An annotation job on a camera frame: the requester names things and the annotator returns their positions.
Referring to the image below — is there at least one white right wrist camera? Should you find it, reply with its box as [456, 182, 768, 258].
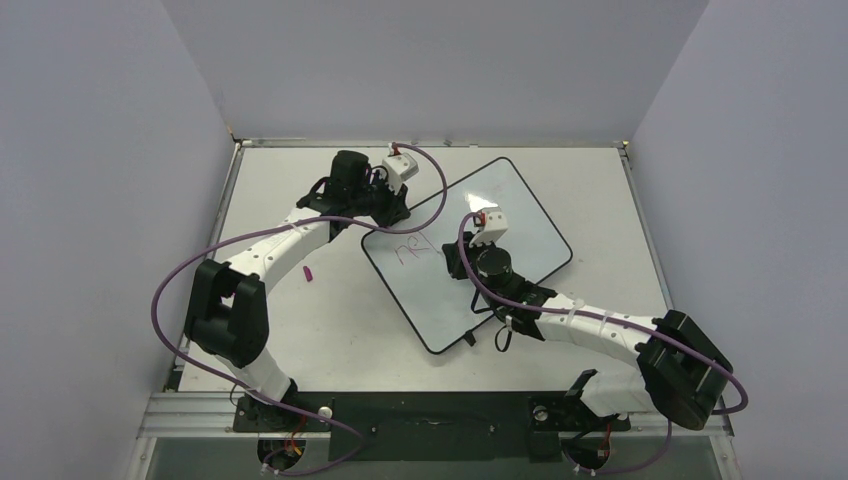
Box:
[470, 207, 509, 247]

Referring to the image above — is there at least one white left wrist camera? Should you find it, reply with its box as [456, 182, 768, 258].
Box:
[381, 153, 419, 192]

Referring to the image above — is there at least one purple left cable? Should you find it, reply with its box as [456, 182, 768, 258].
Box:
[150, 141, 448, 480]

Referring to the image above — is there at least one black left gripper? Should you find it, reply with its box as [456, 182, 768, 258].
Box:
[351, 171, 411, 231]

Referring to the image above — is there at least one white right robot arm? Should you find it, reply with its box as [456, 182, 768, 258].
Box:
[442, 233, 732, 430]

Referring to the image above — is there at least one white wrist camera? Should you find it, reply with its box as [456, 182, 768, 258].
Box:
[470, 207, 509, 247]
[381, 153, 419, 192]

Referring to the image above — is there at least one black framed whiteboard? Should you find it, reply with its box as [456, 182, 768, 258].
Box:
[360, 156, 574, 356]

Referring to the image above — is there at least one aluminium front rail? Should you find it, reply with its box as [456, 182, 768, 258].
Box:
[138, 392, 733, 439]

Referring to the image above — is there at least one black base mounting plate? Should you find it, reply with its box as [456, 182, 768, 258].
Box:
[232, 391, 631, 462]

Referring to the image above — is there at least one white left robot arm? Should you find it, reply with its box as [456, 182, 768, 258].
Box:
[184, 150, 419, 430]

